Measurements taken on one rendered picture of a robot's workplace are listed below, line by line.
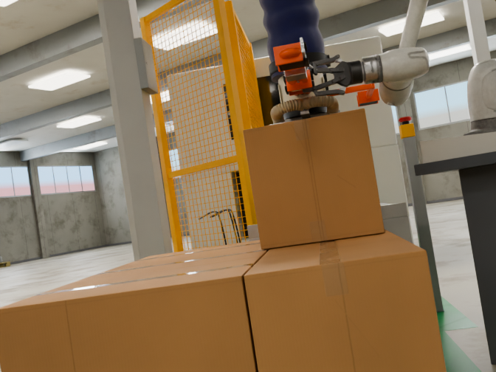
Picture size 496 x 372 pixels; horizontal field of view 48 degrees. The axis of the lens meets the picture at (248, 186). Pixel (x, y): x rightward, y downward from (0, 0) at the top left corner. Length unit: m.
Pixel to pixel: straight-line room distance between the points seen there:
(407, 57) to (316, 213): 0.57
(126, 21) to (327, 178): 2.03
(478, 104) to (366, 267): 1.13
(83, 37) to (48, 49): 0.82
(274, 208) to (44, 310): 0.80
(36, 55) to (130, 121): 6.86
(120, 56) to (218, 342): 2.44
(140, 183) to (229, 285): 2.13
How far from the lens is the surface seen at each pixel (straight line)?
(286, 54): 1.51
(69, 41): 9.61
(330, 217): 1.81
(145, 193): 3.32
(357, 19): 10.75
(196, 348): 1.30
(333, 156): 1.81
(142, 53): 3.41
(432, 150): 2.11
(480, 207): 2.17
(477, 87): 2.23
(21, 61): 10.44
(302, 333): 1.26
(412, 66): 1.87
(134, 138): 3.36
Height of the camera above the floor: 0.69
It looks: 2 degrees up
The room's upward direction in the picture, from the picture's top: 9 degrees counter-clockwise
